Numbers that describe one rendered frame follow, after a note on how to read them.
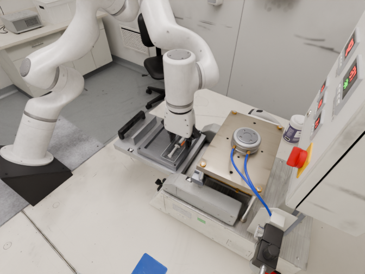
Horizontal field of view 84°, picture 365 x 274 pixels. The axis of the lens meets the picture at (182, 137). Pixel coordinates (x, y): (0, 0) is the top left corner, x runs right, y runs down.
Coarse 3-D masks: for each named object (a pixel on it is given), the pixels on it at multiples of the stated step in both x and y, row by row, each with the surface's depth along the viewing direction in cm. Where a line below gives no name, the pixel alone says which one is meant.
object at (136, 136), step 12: (144, 120) 88; (156, 120) 86; (132, 132) 83; (144, 132) 81; (120, 144) 79; (132, 144) 79; (132, 156) 77; (192, 156) 75; (156, 168) 74; (168, 168) 71; (180, 168) 71
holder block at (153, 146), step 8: (160, 128) 81; (152, 136) 78; (160, 136) 80; (168, 136) 78; (144, 144) 76; (152, 144) 78; (160, 144) 76; (168, 144) 76; (192, 144) 76; (144, 152) 73; (152, 152) 73; (160, 152) 73; (184, 152) 73; (160, 160) 71; (176, 168) 69
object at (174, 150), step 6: (192, 132) 78; (180, 138) 76; (174, 144) 74; (180, 144) 74; (168, 150) 72; (174, 150) 72; (180, 150) 72; (162, 156) 70; (168, 156) 70; (174, 156) 70
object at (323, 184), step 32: (352, 64) 33; (320, 96) 49; (352, 96) 29; (320, 128) 38; (352, 128) 26; (288, 160) 41; (320, 160) 32; (352, 160) 29; (288, 192) 43; (320, 192) 36; (352, 192) 32; (256, 224) 55; (288, 224) 48; (352, 224) 37
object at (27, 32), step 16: (32, 0) 232; (48, 0) 226; (64, 0) 233; (0, 16) 212; (16, 16) 212; (32, 16) 217; (48, 16) 233; (64, 16) 240; (0, 32) 219; (16, 32) 212; (32, 32) 219; (48, 32) 220; (0, 48) 194; (16, 48) 210; (32, 48) 221; (96, 48) 282; (0, 64) 247; (16, 64) 216; (64, 64) 256; (80, 64) 273; (96, 64) 292; (16, 80) 247; (32, 96) 248
